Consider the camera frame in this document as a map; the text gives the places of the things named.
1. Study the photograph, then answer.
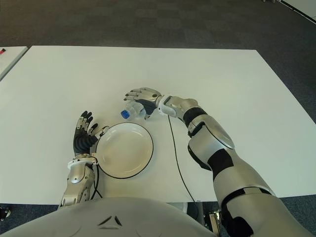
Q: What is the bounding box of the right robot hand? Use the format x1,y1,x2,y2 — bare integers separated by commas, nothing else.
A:
123,86,163,121

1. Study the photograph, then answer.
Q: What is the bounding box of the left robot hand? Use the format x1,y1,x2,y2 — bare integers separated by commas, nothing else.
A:
73,111,110,158

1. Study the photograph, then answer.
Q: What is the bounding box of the clear water bottle blue cap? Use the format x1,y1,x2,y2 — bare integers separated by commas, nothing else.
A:
120,102,146,120

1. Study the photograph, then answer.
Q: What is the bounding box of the white plate black rim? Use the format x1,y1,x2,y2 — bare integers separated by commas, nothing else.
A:
95,122,155,179

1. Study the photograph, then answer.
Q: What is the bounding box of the grey robot torso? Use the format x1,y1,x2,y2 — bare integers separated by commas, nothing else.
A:
0,196,218,237

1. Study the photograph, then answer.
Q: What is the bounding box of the black caster wheel stand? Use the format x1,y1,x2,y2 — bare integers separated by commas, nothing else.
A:
0,207,12,220

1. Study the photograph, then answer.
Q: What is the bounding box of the dark table leg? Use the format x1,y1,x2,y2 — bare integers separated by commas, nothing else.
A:
187,201,205,226

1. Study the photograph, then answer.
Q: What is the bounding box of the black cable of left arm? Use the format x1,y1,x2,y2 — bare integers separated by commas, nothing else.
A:
90,158,103,199

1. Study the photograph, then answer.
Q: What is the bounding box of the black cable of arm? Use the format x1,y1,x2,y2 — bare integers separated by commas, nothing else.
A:
90,158,103,199
167,115,198,202

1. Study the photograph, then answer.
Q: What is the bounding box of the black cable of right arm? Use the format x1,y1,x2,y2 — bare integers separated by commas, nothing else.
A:
167,115,198,202

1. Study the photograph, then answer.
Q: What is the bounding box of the metal bracket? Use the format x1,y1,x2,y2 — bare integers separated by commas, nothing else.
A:
208,209,222,233

